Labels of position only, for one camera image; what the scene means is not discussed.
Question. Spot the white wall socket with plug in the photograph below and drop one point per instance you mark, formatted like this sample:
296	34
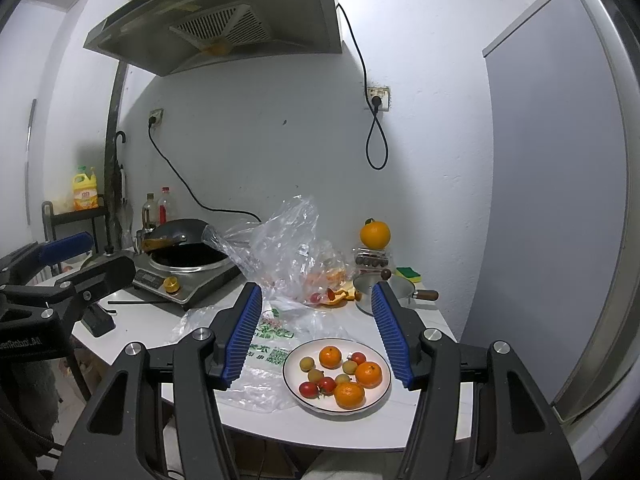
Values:
378	95

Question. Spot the large orange with stem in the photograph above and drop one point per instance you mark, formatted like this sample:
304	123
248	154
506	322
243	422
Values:
375	234

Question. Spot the clear box of dark dates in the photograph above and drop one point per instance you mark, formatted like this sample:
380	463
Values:
372	259

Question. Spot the yellow oil bottle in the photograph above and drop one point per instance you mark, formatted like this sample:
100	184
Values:
85	192

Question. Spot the white plate with dark rim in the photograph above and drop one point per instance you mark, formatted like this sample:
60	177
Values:
300	400

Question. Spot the yellow green sponge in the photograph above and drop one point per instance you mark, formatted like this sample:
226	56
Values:
409	273

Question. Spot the black chopsticks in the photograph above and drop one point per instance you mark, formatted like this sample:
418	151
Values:
140	302

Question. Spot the green printed plastic bag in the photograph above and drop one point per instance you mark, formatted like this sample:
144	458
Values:
270	355

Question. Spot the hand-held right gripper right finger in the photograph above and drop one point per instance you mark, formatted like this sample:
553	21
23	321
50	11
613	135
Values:
392	335

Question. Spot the small tangerine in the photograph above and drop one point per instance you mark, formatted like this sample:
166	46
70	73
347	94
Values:
348	395
330	356
368	374

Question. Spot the small wall socket with plug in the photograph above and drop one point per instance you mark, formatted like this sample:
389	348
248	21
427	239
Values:
156	116

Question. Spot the grey refrigerator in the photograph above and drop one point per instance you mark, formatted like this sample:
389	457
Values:
550	185

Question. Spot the steel pot lid wooden knob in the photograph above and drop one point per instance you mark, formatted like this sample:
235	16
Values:
367	285

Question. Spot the orange fruit pieces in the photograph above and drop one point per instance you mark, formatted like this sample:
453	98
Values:
327	276

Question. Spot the steel range hood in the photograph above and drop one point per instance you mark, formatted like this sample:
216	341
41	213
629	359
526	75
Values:
225	10

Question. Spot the vertical metal pipe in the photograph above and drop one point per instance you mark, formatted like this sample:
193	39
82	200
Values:
114	120

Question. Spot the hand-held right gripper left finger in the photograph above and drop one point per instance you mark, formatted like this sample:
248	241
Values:
242	335

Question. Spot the black metal rack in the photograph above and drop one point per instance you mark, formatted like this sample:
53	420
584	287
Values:
75	212

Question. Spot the person's left forearm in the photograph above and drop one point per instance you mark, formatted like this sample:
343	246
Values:
30	395

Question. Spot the red capped bottle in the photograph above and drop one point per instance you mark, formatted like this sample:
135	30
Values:
164	206

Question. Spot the black folded umbrella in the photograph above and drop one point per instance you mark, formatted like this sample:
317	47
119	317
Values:
119	180

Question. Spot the dark sauce bottle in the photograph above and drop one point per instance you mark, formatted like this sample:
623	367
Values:
149	212

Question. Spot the small yellow round fruit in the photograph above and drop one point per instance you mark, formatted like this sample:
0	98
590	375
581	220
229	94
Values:
307	363
348	367
315	375
342	379

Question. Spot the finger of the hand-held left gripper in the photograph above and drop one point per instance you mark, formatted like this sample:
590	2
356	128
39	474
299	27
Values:
105	272
65	247

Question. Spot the black wedge-shaped object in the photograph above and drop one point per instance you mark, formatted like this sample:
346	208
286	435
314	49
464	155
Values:
97	321

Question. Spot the steel induction cooker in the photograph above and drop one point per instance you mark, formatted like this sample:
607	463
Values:
200	280

